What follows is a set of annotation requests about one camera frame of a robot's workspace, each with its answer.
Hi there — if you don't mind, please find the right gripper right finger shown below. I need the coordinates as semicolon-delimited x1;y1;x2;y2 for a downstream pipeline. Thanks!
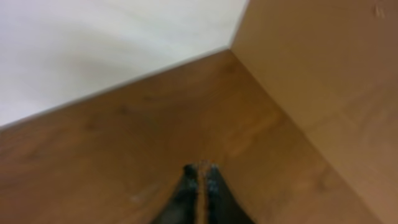
205;164;254;224

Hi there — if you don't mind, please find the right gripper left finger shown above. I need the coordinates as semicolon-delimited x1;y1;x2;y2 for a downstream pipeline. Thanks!
150;164;198;224

